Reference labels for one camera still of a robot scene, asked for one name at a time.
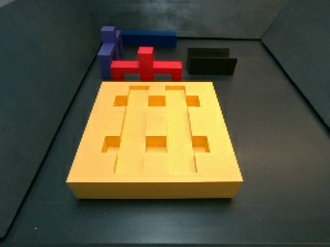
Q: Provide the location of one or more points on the red comb-shaped block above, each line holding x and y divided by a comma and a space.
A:
146, 67

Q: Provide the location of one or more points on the purple comb-shaped block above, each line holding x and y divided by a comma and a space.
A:
111, 49

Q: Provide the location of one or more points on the black angle bracket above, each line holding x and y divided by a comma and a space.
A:
210, 61

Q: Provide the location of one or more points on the blue long rectangular block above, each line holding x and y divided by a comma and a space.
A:
149, 38

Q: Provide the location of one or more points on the yellow slotted board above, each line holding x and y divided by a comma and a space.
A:
155, 144

